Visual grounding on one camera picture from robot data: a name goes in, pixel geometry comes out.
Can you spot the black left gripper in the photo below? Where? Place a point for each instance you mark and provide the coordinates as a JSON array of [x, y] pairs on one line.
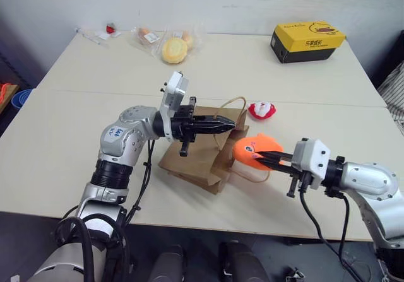
[[183, 127]]

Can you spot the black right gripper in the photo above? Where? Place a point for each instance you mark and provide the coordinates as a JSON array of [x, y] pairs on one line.
[[301, 181]]

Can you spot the orange plush toy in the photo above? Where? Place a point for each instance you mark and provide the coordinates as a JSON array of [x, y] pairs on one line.
[[249, 146]]

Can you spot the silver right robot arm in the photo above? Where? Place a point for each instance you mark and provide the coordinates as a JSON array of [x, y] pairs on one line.
[[369, 181]]

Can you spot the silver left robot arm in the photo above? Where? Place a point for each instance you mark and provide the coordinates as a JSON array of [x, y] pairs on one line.
[[116, 143]]

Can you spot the brown paper bag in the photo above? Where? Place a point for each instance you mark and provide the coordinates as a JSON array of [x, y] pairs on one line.
[[195, 165]]

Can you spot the red and white plush toy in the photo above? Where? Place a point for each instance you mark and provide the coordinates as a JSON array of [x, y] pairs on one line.
[[262, 110]]

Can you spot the clear bag with brown bun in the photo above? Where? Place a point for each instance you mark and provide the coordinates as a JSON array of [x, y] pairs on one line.
[[189, 39]]

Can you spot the clear bag with small bun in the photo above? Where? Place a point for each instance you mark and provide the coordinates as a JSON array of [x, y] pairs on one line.
[[146, 36]]

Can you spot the round yellow bread in wrapper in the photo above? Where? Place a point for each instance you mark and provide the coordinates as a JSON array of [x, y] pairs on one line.
[[173, 50]]

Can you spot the dark rounded shape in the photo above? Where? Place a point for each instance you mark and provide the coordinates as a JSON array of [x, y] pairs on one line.
[[241, 261], [167, 264]]

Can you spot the small metal clip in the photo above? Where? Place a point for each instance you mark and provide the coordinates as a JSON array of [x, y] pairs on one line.
[[295, 275]]

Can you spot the yellow and black duck box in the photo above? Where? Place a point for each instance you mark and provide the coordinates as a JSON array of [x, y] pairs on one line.
[[303, 40]]

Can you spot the striped cloth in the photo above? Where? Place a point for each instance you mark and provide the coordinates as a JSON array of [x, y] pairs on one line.
[[393, 96]]

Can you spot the small white packet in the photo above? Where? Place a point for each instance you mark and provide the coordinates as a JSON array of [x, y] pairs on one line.
[[109, 35]]

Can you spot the small red and white object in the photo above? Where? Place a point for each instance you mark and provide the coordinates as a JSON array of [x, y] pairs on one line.
[[110, 28]]

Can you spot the clear plastic syringe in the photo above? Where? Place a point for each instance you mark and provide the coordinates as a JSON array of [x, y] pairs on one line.
[[90, 37]]

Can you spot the blue bucket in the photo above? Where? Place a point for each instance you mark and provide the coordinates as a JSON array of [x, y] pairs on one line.
[[21, 98]]

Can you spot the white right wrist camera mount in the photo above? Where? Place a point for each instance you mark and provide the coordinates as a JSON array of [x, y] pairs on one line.
[[311, 159]]

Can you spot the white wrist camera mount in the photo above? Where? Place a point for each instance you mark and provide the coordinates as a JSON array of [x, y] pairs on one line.
[[311, 159], [176, 89]]

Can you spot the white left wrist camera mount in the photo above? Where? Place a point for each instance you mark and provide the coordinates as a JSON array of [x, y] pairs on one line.
[[176, 89]]

